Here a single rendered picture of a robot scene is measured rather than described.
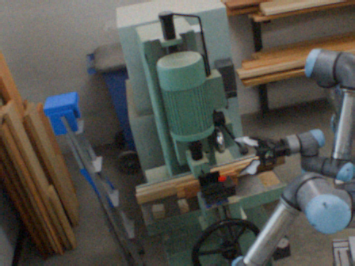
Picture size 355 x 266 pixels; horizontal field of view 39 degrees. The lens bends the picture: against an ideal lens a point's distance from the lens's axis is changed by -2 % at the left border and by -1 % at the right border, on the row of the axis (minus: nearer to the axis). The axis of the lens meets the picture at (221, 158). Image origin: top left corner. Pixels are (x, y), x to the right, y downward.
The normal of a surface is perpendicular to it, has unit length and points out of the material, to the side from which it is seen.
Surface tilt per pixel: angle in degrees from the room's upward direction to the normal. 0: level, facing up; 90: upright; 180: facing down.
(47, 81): 90
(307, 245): 0
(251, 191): 0
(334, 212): 86
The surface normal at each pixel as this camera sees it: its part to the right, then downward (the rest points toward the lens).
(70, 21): 0.20, 0.49
